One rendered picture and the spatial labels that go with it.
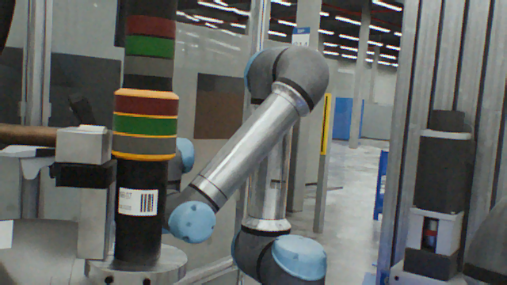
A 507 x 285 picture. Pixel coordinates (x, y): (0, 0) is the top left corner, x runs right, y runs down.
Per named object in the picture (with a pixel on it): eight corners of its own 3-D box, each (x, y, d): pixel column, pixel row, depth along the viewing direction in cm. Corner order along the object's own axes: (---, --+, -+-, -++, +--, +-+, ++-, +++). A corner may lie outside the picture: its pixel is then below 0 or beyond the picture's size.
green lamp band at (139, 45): (119, 53, 34) (120, 33, 33) (128, 56, 37) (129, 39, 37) (171, 57, 34) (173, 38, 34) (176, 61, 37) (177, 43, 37)
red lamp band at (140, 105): (106, 112, 33) (107, 93, 33) (120, 110, 38) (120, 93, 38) (175, 117, 34) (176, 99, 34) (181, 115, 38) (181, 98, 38)
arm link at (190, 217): (362, 74, 106) (203, 262, 93) (328, 74, 116) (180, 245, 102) (333, 30, 101) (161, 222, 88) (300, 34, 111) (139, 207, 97)
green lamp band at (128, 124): (105, 132, 34) (106, 113, 33) (119, 127, 38) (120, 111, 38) (173, 137, 34) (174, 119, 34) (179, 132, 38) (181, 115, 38)
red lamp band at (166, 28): (120, 32, 33) (121, 13, 33) (129, 38, 37) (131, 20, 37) (173, 37, 34) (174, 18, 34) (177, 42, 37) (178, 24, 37)
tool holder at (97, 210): (38, 286, 33) (45, 131, 32) (70, 252, 40) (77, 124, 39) (182, 294, 33) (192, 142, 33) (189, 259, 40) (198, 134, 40)
